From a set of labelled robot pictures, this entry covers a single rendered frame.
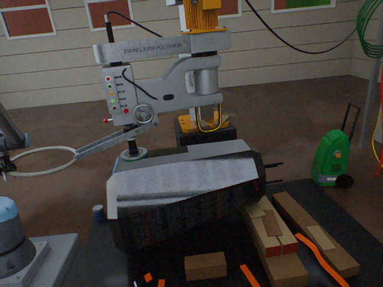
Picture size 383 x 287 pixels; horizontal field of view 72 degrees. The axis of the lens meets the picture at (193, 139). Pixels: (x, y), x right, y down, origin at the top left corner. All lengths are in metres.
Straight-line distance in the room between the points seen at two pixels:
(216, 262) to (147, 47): 1.60
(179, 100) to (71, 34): 6.59
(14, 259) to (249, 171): 1.49
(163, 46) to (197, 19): 0.31
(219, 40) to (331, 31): 7.05
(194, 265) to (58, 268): 1.06
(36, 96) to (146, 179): 7.40
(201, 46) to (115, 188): 1.18
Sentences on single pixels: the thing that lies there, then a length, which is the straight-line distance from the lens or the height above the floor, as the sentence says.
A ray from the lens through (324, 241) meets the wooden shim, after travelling 2.39.
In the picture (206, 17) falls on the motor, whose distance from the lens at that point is 2.01.
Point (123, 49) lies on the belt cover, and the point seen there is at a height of 1.63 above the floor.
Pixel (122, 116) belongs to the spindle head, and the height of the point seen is 1.18.
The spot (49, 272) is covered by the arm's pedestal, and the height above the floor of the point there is 0.85.
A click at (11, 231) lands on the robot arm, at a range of 1.27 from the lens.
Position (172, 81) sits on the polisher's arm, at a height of 1.37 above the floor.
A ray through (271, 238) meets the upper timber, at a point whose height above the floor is 0.23.
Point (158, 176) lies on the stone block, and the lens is 1.97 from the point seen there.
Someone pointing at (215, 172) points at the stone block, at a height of 0.71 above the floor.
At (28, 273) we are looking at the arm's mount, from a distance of 1.33.
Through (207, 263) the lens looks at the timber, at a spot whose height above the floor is 0.14.
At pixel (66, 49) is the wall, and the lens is 8.49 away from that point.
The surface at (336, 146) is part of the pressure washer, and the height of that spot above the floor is 0.48.
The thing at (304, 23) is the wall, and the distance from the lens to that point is 8.56.
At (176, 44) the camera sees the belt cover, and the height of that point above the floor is 1.62.
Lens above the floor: 1.71
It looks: 23 degrees down
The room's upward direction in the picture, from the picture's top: 6 degrees counter-clockwise
